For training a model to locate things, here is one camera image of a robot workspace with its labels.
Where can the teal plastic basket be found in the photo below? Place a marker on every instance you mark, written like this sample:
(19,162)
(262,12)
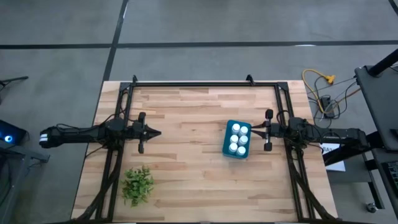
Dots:
(226,140)

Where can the black table frame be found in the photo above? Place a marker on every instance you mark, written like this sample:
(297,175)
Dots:
(202,84)

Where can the black power strip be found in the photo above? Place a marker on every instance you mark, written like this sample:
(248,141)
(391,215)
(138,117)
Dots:
(328,107)

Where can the black equipment cart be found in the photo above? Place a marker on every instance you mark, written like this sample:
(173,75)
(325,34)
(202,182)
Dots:
(382,102)

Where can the caster wheel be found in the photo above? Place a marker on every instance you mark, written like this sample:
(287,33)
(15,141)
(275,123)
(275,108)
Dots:
(372,207)

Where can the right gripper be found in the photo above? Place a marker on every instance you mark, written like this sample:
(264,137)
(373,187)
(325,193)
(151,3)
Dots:
(276,132)

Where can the green plant white pot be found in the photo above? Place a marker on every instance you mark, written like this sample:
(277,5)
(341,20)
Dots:
(136,186)

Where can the grey metal stand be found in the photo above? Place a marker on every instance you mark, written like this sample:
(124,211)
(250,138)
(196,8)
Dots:
(21,154)

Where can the black tripod leg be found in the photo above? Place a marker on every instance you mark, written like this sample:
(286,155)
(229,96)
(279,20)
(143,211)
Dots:
(14,79)

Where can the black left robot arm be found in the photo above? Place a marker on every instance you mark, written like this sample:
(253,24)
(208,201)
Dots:
(77,133)

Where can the white paper sheet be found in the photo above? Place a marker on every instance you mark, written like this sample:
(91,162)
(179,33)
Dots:
(334,158)

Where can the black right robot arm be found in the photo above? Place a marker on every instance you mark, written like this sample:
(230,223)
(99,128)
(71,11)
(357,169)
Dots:
(326,133)

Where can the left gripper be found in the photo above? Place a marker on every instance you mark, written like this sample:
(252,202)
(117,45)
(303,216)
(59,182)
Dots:
(138,132)

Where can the black computer blue light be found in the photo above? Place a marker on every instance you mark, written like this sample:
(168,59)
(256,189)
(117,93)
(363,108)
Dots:
(12,133)

